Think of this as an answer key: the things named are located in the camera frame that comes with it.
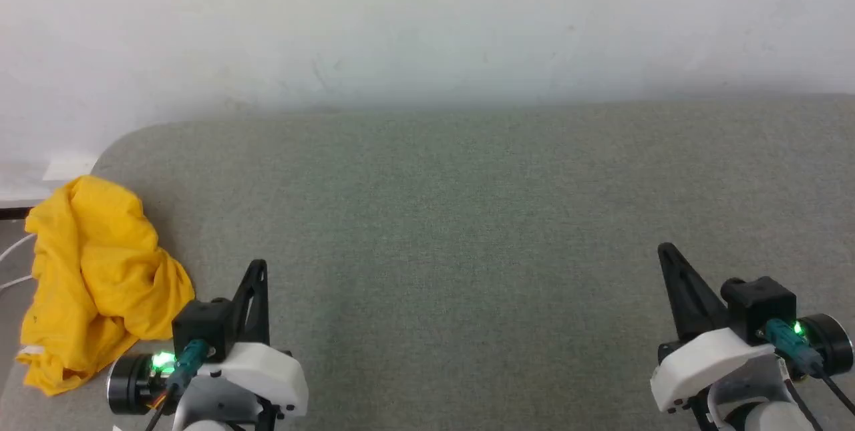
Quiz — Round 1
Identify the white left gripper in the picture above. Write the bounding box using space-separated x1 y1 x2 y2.
200 259 309 418

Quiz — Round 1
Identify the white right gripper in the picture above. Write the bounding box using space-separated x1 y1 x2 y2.
651 243 779 413

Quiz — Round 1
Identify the yellow t-shirt with white patches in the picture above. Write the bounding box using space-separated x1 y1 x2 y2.
15 175 196 396

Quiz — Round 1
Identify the grey-green fabric sofa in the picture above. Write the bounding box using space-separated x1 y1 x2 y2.
0 94 855 431

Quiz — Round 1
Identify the black right cable teal plug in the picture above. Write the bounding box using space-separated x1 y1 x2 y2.
765 321 855 415

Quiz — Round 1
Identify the white wall socket box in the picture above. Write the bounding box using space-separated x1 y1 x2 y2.
43 156 100 181

